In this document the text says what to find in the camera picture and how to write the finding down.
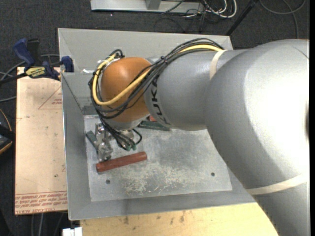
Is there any dark green flat block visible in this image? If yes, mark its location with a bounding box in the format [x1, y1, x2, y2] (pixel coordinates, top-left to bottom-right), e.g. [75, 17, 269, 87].
[85, 130, 100, 152]
[137, 120, 172, 132]

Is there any red-brown flat block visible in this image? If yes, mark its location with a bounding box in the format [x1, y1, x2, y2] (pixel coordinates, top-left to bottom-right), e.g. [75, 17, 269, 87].
[95, 151, 148, 174]

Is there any brown cardboard board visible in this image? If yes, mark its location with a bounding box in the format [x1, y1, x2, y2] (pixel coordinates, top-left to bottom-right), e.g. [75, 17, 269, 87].
[14, 66, 68, 216]

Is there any grey metal bin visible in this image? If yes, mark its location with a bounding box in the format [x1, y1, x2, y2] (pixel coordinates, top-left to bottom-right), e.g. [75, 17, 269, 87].
[58, 28, 257, 221]

